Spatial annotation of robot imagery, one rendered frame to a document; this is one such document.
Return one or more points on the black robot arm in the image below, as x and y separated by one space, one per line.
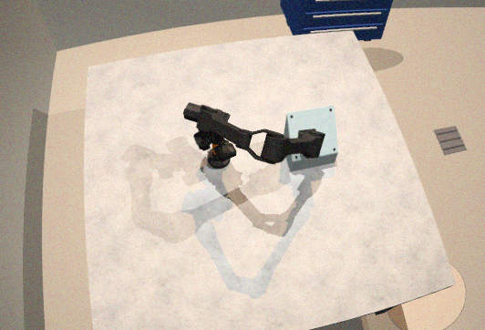
275 148

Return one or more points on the grey round pedestal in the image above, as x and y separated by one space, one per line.
215 162

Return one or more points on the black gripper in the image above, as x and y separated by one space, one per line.
225 150

